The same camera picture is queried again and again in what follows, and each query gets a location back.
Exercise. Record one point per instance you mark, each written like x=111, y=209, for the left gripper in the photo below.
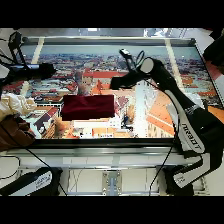
x=44, y=70

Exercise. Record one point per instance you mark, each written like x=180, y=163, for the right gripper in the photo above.
x=121, y=81

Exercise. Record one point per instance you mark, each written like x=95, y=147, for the dark red garment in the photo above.
x=88, y=107

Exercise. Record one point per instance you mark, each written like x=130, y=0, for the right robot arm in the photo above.
x=186, y=130

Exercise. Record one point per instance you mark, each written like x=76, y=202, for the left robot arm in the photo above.
x=30, y=183

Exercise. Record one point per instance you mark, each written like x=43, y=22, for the cream garment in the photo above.
x=16, y=102

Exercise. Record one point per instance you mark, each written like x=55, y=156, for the brown garment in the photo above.
x=15, y=133

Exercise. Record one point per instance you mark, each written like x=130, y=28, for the black garment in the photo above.
x=216, y=48

